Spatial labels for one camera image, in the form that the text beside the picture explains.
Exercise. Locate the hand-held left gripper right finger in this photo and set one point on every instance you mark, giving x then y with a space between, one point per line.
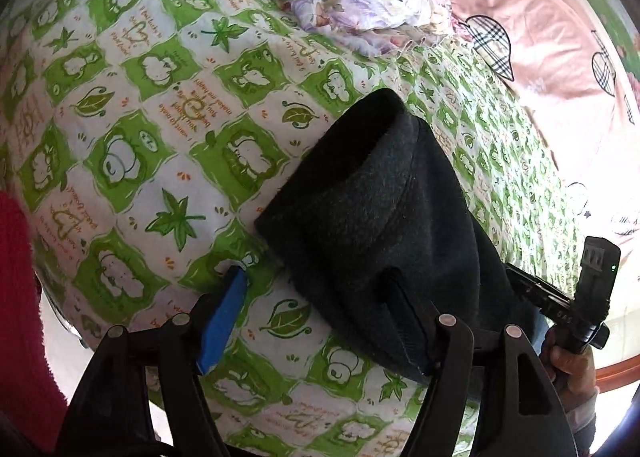
450 352

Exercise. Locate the red fleece garment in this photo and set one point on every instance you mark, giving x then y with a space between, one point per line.
25 317

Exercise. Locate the green printed bed sheet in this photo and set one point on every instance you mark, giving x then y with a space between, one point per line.
150 147

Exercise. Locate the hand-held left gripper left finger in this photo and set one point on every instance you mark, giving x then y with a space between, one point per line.
222 317

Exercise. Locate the pink quilt with plaid hearts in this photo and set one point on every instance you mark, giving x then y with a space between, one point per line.
540 12

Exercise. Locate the person's right hand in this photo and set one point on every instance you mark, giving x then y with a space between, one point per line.
572 367

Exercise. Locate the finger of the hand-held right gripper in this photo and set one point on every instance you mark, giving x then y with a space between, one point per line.
525 284

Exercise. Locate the wooden bed frame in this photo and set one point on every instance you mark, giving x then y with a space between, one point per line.
620 371

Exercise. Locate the black pants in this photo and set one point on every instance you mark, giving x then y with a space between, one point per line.
370 197

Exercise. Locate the person's right forearm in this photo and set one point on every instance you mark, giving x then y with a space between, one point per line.
585 427

